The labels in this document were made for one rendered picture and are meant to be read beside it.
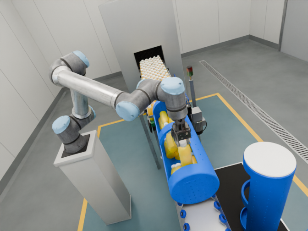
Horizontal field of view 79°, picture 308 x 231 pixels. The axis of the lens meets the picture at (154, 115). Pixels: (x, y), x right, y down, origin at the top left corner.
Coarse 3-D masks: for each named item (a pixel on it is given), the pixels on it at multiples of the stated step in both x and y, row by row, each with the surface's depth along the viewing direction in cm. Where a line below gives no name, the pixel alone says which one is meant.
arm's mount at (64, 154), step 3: (84, 135) 170; (87, 135) 169; (87, 138) 165; (87, 141) 162; (87, 144) 159; (84, 147) 157; (63, 150) 160; (81, 150) 155; (84, 150) 154; (63, 153) 157; (66, 153) 156; (72, 153) 154; (75, 153) 153; (78, 153) 153; (63, 156) 154; (66, 156) 153
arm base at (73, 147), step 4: (80, 136) 158; (76, 140) 153; (80, 140) 156; (84, 140) 160; (64, 144) 152; (68, 144) 151; (72, 144) 152; (76, 144) 153; (80, 144) 156; (84, 144) 158; (64, 148) 156; (68, 148) 153; (72, 148) 152; (76, 148) 153; (80, 148) 155; (68, 152) 154; (72, 152) 154
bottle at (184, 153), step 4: (180, 148) 98; (184, 148) 97; (188, 148) 98; (180, 152) 98; (184, 152) 97; (188, 152) 98; (180, 156) 101; (184, 156) 99; (188, 156) 99; (180, 160) 104; (184, 160) 101; (188, 160) 101; (184, 164) 103; (188, 164) 102
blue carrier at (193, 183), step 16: (192, 128) 134; (160, 144) 137; (192, 144) 115; (176, 160) 140; (208, 160) 109; (176, 176) 100; (192, 176) 97; (208, 176) 99; (176, 192) 103; (192, 192) 105; (208, 192) 107
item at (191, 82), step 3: (189, 81) 211; (192, 81) 210; (192, 84) 212; (192, 87) 214; (192, 90) 216; (192, 93) 218; (192, 96) 221; (192, 99) 223; (195, 99) 224; (192, 102) 226; (195, 102) 226; (192, 105) 232; (195, 105) 228; (198, 135) 256
